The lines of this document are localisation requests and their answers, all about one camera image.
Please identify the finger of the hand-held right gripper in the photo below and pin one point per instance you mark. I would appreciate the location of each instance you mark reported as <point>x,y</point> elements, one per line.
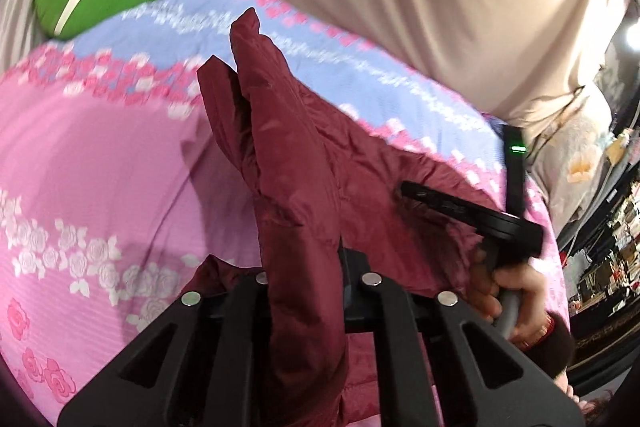
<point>440,202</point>

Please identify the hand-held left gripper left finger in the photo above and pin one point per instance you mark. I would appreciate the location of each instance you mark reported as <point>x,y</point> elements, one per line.
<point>200,357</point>

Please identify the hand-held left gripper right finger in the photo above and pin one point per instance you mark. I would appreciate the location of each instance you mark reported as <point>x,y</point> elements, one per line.
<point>430,357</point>

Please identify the maroon puffer jacket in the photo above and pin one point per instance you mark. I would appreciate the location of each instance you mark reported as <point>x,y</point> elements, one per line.
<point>300,167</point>

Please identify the person's right forearm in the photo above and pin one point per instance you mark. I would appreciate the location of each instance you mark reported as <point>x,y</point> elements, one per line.
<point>550,347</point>

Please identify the person's right hand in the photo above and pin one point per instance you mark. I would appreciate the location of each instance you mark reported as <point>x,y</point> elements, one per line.
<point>530,302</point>

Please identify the pale floral pillow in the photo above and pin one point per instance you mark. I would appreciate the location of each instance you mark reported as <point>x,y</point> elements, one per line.
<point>570,157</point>

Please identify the cluttered dark shelf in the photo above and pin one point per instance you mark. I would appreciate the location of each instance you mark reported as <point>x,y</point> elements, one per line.
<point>610,247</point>

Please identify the pink floral bed sheet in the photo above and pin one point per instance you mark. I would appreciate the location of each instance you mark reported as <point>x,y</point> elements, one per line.
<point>100,167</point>

